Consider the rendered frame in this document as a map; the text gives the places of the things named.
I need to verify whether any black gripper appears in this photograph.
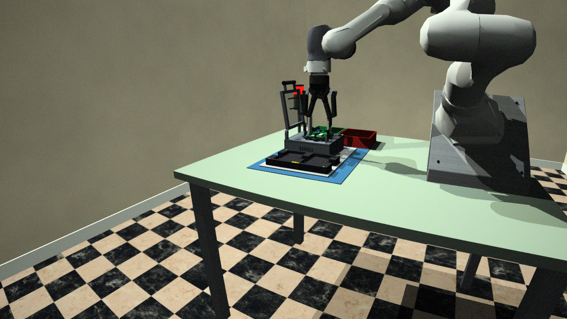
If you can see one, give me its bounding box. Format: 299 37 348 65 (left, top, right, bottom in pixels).
302 75 337 134

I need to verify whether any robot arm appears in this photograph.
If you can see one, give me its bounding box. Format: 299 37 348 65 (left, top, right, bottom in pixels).
304 0 536 145

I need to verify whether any red open-top bin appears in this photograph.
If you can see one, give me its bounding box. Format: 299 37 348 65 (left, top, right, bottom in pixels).
339 128 377 149

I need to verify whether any green circuit board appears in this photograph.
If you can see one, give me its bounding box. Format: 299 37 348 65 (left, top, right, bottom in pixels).
306 129 327 138

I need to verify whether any green open-top bin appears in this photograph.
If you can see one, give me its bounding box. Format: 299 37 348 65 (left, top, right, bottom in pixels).
314 126 346 134

